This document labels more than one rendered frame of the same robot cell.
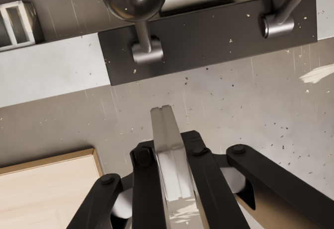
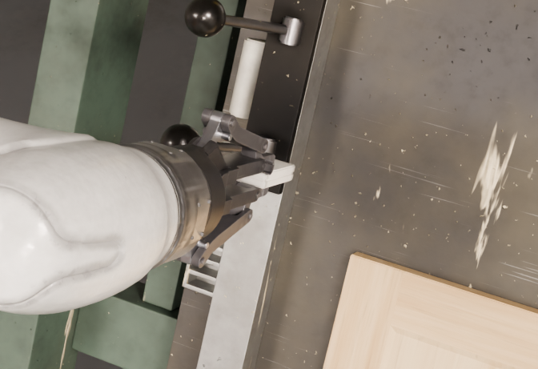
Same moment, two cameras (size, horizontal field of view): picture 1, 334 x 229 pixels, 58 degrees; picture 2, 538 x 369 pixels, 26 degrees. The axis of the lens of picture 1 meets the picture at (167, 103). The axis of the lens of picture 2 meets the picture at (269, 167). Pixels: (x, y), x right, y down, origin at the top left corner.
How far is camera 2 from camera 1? 0.92 m
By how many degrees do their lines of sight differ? 40
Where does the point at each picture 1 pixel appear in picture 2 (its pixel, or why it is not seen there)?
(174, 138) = not seen: hidden behind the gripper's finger
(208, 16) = (260, 86)
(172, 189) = (256, 182)
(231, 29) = (279, 70)
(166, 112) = not seen: hidden behind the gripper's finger
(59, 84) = (262, 235)
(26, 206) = (371, 351)
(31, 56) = (232, 242)
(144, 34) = (228, 147)
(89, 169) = (363, 266)
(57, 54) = not seen: hidden behind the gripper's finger
